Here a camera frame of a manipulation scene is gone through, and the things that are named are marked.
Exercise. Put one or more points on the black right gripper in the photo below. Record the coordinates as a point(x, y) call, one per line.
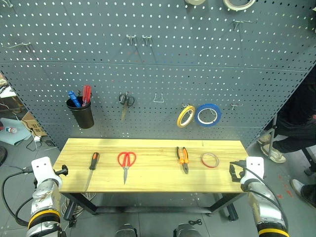
point(243, 177)

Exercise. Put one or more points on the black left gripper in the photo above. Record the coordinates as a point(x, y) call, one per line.
point(57, 171)

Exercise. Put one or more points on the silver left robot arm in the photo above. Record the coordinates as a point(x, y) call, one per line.
point(44, 197)

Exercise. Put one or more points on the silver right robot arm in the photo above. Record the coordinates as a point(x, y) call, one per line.
point(261, 205)

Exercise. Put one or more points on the grey metal pegboard wall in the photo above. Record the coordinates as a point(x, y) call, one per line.
point(158, 64)

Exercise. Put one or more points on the red tape roll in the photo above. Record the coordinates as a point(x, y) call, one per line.
point(209, 167)

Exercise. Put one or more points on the white power adapter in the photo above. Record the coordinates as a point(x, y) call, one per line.
point(37, 139)

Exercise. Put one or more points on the black plastic holder cup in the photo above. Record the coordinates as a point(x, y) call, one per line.
point(84, 118)

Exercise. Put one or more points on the brown cardboard box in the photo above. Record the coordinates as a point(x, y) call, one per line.
point(33, 123)

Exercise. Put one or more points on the small silver pegboard hook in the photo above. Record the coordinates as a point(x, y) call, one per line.
point(234, 105)
point(184, 105)

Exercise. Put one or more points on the clear plastic water bottle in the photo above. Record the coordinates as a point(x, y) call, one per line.
point(11, 130)

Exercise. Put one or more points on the blue tape roll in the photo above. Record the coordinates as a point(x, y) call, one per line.
point(208, 106)

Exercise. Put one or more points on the white shoe with black trouser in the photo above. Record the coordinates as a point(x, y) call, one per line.
point(302, 191)

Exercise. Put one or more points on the yellow tape roll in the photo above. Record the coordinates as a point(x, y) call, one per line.
point(178, 120)

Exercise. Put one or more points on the person in black clothes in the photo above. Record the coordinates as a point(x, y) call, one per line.
point(296, 116)

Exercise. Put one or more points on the dark rounded shape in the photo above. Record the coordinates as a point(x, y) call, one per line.
point(187, 232)

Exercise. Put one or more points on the wooden table with black legs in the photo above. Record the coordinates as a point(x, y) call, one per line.
point(153, 182)

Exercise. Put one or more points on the long silver pegboard hook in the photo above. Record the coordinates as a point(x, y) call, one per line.
point(24, 44)
point(237, 23)
point(8, 4)

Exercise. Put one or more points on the silver double prong hook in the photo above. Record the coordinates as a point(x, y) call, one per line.
point(144, 37)
point(129, 37)

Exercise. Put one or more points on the wide beige masking tape roll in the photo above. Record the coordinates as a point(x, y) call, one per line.
point(237, 8)

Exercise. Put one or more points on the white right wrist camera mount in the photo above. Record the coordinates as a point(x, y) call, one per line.
point(255, 170)

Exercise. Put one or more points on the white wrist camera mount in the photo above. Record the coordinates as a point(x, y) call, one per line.
point(255, 170)
point(42, 170)

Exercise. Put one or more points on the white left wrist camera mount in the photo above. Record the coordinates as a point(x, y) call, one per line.
point(42, 170)

